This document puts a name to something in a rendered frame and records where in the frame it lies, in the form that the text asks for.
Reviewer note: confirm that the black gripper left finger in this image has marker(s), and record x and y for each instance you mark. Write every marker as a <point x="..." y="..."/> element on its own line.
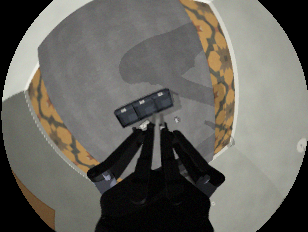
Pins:
<point x="105" y="174"/>

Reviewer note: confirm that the black rack of bins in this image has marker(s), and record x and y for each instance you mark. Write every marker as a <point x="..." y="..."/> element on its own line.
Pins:
<point x="162" y="102"/>

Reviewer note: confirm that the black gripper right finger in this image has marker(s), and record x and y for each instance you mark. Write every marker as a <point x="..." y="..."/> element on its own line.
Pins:
<point x="206" y="178"/>

